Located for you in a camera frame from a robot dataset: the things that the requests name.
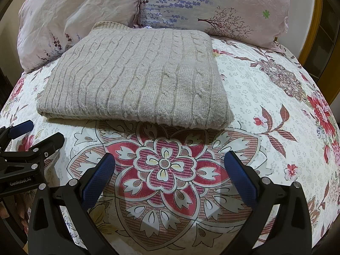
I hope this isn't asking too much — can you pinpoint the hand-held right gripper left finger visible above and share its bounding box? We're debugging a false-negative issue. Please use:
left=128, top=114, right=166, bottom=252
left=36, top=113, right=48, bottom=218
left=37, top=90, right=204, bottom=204
left=28, top=153, right=116, bottom=255

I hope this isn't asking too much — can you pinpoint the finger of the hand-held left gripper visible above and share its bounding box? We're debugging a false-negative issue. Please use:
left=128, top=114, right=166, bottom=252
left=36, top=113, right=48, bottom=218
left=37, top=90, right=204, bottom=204
left=16, top=132, right=65, bottom=166
left=0, top=120, right=34, bottom=142

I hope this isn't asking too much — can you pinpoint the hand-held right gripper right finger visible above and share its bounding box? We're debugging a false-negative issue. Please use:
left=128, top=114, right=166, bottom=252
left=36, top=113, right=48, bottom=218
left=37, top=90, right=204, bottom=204
left=224, top=150, right=313, bottom=255

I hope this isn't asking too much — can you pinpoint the beige cable-knit sweater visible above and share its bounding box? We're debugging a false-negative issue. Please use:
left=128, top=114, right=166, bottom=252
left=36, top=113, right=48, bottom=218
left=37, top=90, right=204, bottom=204
left=37, top=22, right=235, bottom=131

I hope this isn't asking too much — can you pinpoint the floral bed sheet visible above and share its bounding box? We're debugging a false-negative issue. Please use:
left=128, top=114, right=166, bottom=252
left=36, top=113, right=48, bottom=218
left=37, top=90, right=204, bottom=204
left=0, top=36, right=340, bottom=255

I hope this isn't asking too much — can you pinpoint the pink floral pillow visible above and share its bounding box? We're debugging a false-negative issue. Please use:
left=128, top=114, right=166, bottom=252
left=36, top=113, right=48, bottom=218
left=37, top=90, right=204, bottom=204
left=17, top=0, right=144, bottom=73

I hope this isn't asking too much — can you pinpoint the lavender print pillow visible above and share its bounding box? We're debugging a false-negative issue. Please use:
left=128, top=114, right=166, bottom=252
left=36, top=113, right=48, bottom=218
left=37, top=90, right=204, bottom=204
left=134, top=0, right=290, bottom=50

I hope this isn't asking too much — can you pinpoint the yellow wooden frame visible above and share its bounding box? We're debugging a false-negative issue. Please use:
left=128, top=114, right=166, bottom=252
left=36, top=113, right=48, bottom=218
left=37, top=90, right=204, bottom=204
left=297, top=0, right=325, bottom=67

